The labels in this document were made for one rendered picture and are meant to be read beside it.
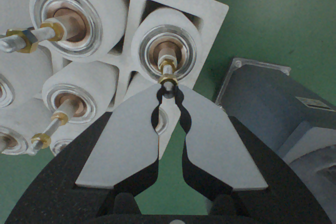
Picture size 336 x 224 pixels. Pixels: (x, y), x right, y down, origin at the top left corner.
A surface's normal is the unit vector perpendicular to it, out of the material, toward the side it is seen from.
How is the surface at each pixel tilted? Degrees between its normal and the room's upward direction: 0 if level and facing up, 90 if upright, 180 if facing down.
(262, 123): 90
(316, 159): 90
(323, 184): 72
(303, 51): 0
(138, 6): 0
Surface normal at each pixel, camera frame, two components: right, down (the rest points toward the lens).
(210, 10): 0.01, 0.55
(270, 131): -0.98, -0.15
